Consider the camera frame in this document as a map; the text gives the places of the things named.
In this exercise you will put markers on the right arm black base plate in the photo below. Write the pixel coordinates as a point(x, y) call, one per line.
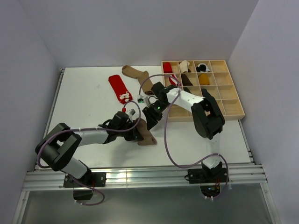
point(211, 181)

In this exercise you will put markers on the tan sock at back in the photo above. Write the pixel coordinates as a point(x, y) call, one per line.
point(141, 76)

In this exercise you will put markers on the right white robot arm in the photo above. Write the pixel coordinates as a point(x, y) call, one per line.
point(208, 122)

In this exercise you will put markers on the red sock with white pattern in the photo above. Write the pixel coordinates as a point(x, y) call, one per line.
point(118, 86)

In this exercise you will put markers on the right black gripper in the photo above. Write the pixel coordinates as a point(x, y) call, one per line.
point(152, 118)

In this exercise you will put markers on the wooden compartment tray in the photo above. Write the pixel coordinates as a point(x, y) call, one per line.
point(221, 87)

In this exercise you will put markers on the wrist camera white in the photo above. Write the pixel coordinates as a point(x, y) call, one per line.
point(129, 112)
point(143, 99)

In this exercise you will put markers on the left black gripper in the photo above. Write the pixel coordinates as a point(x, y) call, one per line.
point(135, 135)

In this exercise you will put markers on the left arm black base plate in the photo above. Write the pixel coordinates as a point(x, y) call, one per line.
point(85, 187)

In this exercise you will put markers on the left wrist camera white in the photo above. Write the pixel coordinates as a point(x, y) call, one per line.
point(129, 112)

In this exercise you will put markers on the rolled black white sock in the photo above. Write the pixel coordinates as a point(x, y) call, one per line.
point(202, 67)

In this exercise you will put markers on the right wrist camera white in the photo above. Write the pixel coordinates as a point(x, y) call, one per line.
point(143, 99)

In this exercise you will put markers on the rolled red white striped sock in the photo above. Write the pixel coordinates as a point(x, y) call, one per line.
point(173, 79)

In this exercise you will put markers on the rolled dark brown sock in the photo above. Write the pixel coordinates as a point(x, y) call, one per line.
point(185, 80)

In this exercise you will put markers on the navy blue patterned sock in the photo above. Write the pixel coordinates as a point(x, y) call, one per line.
point(205, 93)

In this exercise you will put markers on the aluminium mounting rail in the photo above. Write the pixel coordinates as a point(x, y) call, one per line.
point(151, 195)

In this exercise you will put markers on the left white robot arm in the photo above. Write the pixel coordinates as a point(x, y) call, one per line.
point(59, 146)

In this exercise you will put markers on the rolled cream sock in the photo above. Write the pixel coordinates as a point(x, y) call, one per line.
point(184, 66)

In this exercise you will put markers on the brown sock with striped cuff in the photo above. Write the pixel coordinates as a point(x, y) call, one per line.
point(148, 138)

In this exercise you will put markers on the rolled mustard yellow sock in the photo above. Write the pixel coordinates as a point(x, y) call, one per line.
point(203, 79)

